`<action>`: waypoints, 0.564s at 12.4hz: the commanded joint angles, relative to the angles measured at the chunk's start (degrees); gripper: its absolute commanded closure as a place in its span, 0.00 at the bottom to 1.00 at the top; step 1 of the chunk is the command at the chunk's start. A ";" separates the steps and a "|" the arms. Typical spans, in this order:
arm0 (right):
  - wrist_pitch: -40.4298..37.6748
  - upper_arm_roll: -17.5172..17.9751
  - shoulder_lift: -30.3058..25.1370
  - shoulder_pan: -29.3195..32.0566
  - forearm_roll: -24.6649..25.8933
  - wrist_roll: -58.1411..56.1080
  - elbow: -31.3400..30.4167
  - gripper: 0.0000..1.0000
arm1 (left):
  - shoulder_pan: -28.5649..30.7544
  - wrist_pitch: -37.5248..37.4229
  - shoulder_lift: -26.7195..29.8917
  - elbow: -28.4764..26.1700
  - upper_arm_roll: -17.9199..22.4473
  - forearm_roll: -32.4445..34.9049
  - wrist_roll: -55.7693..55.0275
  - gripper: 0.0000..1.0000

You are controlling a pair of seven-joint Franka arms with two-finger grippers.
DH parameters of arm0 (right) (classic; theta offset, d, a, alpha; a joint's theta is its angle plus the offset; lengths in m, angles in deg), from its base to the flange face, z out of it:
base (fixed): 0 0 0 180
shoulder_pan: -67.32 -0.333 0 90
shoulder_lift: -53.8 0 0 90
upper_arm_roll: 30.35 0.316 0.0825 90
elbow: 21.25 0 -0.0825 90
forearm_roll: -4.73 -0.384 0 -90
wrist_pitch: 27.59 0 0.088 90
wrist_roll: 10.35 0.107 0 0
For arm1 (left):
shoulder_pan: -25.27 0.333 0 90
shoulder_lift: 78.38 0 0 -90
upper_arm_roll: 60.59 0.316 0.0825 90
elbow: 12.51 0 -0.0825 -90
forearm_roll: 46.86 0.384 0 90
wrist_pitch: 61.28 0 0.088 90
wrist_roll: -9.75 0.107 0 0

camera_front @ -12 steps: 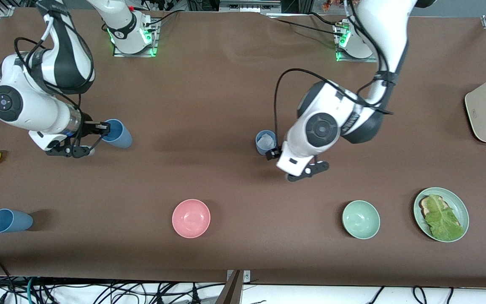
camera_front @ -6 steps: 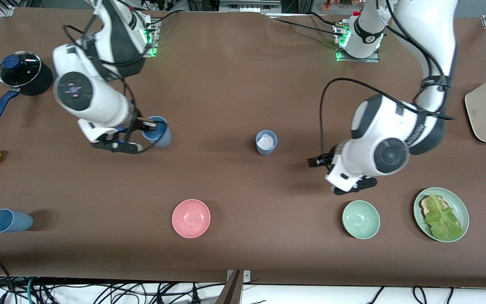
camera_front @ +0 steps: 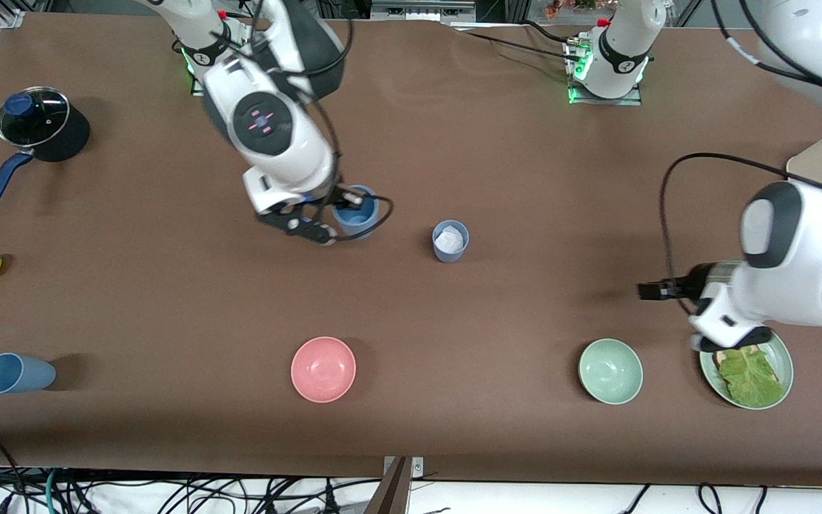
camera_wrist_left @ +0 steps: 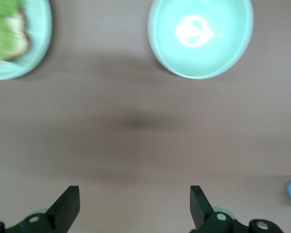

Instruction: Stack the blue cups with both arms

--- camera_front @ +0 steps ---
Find blue plastic cup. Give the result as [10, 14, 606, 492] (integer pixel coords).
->
[0, 353, 56, 395]
[331, 184, 380, 240]
[432, 220, 470, 263]

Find light green bowl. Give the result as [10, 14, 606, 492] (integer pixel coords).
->
[578, 338, 644, 405]

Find green lettuce leaf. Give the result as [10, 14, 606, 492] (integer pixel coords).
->
[719, 347, 786, 408]

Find light green plate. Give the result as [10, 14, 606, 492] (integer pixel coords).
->
[699, 330, 794, 410]

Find cream toaster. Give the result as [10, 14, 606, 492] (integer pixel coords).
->
[786, 131, 822, 186]

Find pink bowl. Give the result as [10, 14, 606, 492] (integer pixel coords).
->
[290, 336, 357, 404]

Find grey metal box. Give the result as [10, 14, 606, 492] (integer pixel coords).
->
[370, 0, 477, 22]

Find glass lid with blue knob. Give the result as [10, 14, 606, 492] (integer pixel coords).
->
[0, 86, 71, 148]

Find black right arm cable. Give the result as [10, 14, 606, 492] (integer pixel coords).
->
[254, 0, 395, 245]

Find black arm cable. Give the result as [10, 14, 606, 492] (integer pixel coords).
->
[254, 0, 395, 245]
[659, 152, 822, 315]

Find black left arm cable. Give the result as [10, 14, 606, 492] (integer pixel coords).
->
[659, 152, 822, 315]

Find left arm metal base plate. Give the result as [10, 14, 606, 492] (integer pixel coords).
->
[567, 36, 644, 106]

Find black cable on table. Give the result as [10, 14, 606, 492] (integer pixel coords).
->
[447, 20, 583, 61]

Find dark pot with blue handle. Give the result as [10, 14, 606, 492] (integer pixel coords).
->
[0, 86, 91, 212]

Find silver table bracket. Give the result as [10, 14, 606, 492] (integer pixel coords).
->
[382, 456, 425, 478]

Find dark support post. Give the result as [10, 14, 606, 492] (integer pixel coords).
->
[365, 457, 412, 514]

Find tangled black cables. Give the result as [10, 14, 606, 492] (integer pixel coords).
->
[61, 475, 383, 514]

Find aluminium frame corner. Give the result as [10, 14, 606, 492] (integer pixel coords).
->
[0, 0, 30, 29]

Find green cable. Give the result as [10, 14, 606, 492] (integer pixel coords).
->
[44, 470, 64, 514]

